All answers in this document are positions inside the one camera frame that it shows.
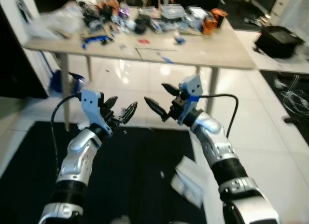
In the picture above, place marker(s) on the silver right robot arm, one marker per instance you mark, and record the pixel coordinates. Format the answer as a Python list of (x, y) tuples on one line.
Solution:
[(215, 142)]

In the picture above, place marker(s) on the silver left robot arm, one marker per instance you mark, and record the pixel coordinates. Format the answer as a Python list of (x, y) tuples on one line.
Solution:
[(79, 156)]

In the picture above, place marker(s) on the blue tape band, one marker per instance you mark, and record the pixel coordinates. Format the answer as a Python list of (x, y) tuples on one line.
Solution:
[(194, 97)]

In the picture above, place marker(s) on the short blue tape piece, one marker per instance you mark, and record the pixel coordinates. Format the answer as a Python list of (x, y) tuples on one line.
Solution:
[(167, 58)]

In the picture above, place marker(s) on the grey metal table leg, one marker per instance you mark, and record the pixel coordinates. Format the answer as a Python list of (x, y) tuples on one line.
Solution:
[(65, 84), (213, 89), (89, 67)]

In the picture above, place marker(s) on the blue plastic object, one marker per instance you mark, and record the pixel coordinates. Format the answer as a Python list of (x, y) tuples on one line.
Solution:
[(67, 81)]

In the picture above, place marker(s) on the small red piece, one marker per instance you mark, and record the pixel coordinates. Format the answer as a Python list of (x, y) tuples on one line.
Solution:
[(143, 41)]

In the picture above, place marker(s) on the plain black floor mat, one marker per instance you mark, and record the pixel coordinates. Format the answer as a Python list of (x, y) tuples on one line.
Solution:
[(135, 175)]

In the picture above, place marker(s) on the long blue tape strip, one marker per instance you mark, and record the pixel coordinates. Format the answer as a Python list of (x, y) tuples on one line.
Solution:
[(96, 40)]

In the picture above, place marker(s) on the black orange clamp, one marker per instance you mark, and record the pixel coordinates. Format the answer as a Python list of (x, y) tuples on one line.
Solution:
[(208, 26)]

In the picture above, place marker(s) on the white box with black clips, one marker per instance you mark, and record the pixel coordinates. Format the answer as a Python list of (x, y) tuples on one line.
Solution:
[(195, 15)]

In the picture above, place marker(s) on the black device pile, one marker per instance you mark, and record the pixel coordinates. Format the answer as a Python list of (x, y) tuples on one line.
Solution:
[(94, 14)]

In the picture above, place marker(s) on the grey robot left leg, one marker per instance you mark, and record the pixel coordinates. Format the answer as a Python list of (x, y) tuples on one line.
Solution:
[(119, 220)]

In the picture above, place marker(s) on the grey robot leg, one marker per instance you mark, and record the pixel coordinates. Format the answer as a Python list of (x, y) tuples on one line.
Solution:
[(119, 220), (178, 222)]

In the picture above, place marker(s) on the black cabinet side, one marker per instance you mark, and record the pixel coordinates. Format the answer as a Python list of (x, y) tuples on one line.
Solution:
[(19, 64)]

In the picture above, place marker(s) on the large clear plastic bag pile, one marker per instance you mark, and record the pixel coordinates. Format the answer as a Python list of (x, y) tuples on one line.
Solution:
[(53, 21)]

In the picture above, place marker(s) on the grey robot right leg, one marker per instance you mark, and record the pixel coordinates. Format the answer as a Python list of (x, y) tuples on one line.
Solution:
[(178, 222)]

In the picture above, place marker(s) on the black patterned floor mat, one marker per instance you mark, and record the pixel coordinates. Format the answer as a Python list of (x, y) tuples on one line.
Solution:
[(294, 98)]

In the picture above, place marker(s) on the black storage box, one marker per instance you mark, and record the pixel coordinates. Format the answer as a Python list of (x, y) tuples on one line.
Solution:
[(280, 40)]

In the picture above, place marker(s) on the white cabinet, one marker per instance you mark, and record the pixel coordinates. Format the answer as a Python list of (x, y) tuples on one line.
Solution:
[(289, 6)]

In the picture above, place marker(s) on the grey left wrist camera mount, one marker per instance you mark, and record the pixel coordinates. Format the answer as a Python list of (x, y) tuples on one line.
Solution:
[(91, 105)]

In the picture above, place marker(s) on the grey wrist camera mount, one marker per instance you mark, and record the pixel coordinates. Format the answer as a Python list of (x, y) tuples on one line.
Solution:
[(91, 105), (192, 86)]

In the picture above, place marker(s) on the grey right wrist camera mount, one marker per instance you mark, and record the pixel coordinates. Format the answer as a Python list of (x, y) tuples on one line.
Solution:
[(192, 86)]

